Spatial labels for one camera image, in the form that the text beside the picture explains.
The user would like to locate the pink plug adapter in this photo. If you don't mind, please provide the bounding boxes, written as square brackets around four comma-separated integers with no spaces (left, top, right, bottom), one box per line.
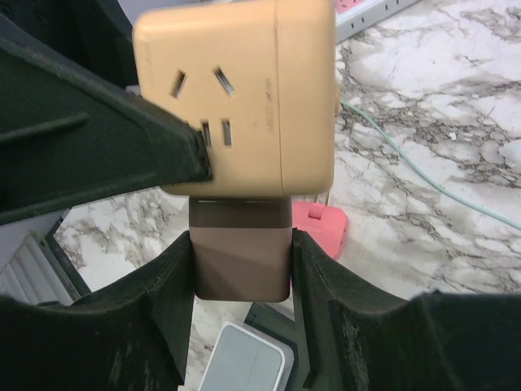
[292,201,349,260]

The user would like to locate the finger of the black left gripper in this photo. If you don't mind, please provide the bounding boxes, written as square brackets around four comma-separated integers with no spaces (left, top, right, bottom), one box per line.
[1,24,211,224]
[1,0,138,88]

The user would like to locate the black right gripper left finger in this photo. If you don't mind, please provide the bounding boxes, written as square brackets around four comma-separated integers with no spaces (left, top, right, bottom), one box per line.
[1,233,195,390]

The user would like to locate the grey white power bank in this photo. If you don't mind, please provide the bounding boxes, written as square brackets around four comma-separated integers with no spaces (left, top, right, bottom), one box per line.
[199,322,294,391]

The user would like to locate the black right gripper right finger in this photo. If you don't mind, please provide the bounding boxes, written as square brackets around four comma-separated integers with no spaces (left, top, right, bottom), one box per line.
[291,231,520,390]

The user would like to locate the white power strip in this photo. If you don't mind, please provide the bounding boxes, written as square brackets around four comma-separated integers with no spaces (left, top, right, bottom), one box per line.
[333,0,418,43]

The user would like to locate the light green USB cable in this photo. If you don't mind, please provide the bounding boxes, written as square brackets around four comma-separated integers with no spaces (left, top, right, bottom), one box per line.
[339,99,521,231]

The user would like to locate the dusty pink USB charger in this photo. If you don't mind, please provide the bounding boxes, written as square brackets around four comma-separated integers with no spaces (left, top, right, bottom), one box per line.
[189,196,293,302]

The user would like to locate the black slab under power bank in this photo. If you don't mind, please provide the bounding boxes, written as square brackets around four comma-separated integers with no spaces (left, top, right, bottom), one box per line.
[244,302,314,390]

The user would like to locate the beige cube socket adapter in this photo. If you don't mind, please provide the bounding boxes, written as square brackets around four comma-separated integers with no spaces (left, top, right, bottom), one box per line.
[133,1,338,197]

